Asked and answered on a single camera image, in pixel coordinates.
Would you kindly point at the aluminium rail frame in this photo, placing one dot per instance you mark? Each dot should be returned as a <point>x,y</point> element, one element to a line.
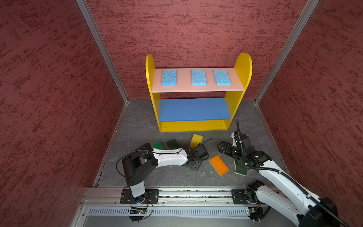
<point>173,202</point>

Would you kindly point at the dark green wavy sponge right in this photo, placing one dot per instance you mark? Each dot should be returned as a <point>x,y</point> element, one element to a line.
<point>240,167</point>

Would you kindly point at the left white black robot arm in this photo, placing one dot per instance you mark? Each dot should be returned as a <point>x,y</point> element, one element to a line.
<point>140,163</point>

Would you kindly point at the blue sponge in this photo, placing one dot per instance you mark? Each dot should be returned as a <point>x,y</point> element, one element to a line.
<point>222,78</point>
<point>169,78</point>
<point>199,78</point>

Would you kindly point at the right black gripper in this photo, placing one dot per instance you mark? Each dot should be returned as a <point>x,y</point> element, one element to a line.
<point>229,146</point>

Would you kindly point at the bright green sponge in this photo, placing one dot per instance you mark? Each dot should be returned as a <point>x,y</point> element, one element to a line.
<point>158,145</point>

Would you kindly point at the orange sponge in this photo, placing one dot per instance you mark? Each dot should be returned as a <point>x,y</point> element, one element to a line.
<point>219,165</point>

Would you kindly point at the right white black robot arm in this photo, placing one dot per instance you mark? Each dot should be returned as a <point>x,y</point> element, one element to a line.
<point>298,204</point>

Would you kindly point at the dark green wavy sponge left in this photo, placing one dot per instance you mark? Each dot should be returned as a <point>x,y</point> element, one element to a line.
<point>173,144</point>

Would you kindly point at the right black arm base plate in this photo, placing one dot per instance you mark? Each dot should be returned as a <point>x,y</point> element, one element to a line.
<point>240,197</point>

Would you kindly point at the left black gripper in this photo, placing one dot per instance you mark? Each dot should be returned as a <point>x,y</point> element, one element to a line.
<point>196,167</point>

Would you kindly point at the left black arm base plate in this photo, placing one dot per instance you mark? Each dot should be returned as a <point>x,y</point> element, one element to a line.
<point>150,195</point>

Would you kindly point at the dark green wavy sponge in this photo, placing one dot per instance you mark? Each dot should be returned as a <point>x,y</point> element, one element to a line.
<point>173,144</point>
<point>240,167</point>

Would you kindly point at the yellow sponge back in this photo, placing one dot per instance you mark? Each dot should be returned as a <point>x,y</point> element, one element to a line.
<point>196,140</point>

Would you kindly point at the yellow shelf with coloured boards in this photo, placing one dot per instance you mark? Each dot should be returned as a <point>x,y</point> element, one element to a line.
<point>198,114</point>

